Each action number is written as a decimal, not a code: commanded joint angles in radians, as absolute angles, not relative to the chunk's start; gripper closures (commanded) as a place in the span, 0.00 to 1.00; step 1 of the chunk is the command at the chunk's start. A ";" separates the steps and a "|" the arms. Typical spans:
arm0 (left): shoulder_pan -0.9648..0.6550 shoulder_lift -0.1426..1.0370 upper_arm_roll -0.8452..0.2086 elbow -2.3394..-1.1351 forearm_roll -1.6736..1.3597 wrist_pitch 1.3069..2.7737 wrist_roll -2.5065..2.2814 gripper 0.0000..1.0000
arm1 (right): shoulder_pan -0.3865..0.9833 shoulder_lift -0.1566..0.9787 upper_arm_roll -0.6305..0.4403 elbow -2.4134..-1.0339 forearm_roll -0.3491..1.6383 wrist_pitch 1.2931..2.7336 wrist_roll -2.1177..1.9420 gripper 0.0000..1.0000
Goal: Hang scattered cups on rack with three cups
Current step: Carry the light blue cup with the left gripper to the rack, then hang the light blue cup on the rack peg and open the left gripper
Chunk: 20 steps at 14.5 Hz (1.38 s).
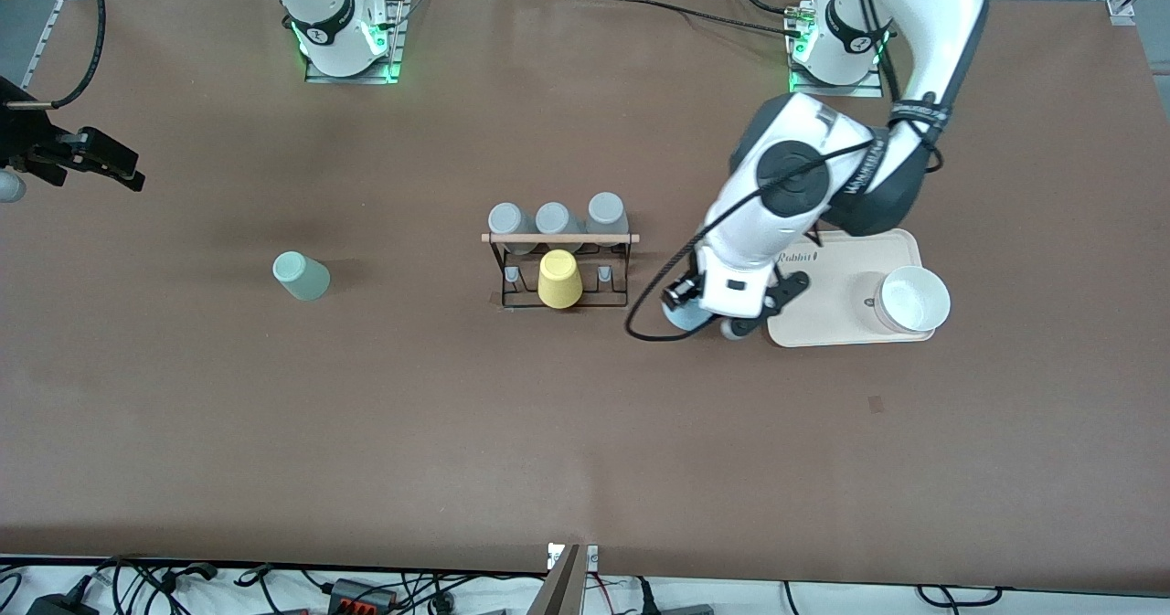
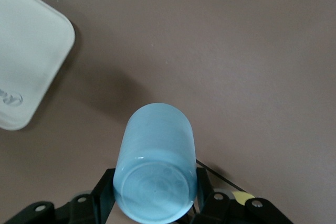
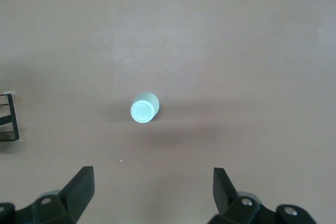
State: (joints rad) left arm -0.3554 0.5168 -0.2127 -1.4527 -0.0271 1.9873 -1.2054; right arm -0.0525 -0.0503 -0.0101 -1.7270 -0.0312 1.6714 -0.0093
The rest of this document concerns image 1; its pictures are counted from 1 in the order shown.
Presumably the light blue cup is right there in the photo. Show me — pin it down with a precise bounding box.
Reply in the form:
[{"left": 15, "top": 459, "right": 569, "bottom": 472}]
[{"left": 663, "top": 301, "right": 717, "bottom": 334}]

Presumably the pale green cup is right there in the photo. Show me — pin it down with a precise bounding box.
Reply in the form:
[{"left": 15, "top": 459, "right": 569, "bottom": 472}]
[{"left": 272, "top": 250, "right": 332, "bottom": 302}]

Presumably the cream rabbit print tray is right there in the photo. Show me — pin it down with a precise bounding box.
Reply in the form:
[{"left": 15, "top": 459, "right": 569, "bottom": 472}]
[{"left": 766, "top": 228, "right": 938, "bottom": 349}]

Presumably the grey cup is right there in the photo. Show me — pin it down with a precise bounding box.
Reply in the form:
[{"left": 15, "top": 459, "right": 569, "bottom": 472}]
[
  {"left": 488, "top": 202, "right": 536, "bottom": 255},
  {"left": 586, "top": 192, "right": 631, "bottom": 247},
  {"left": 535, "top": 201, "right": 584, "bottom": 250}
]

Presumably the yellow cup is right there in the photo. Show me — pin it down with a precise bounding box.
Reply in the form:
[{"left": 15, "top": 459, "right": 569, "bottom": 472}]
[{"left": 537, "top": 249, "right": 584, "bottom": 310}]

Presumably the white bowl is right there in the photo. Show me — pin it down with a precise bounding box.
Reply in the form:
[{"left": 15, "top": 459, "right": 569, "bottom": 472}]
[{"left": 873, "top": 265, "right": 952, "bottom": 335}]

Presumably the black power adapter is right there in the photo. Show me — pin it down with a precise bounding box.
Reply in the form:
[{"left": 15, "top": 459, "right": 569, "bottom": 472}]
[{"left": 27, "top": 592, "right": 98, "bottom": 615}]

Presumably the black orange connector box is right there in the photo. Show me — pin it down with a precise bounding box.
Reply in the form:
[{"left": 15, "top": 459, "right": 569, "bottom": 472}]
[{"left": 327, "top": 578, "right": 401, "bottom": 613}]

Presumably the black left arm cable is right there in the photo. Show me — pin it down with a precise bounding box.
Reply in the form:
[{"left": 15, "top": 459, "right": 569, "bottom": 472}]
[{"left": 625, "top": 0, "right": 944, "bottom": 343}]

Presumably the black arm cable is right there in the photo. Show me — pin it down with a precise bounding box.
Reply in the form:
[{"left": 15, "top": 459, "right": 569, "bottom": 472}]
[
  {"left": 5, "top": 0, "right": 107, "bottom": 111},
  {"left": 625, "top": 0, "right": 944, "bottom": 343}
]

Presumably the silver aluminium rail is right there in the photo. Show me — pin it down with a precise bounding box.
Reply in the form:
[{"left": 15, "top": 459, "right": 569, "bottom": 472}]
[{"left": 18, "top": 0, "right": 96, "bottom": 91}]

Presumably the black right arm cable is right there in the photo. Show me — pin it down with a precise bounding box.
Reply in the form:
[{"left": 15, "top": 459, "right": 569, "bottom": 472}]
[{"left": 5, "top": 0, "right": 107, "bottom": 111}]

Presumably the black wire cup rack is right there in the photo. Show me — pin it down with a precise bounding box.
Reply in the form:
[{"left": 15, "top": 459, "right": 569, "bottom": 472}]
[{"left": 482, "top": 229, "right": 641, "bottom": 313}]

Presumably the grey camera stand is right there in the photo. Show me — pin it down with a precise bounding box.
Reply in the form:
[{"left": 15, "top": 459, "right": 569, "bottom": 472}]
[{"left": 530, "top": 542, "right": 601, "bottom": 615}]

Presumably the black floor cable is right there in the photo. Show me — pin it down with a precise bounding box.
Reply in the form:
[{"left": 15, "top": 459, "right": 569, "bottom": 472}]
[
  {"left": 917, "top": 583, "right": 1006, "bottom": 609},
  {"left": 91, "top": 556, "right": 220, "bottom": 615}
]

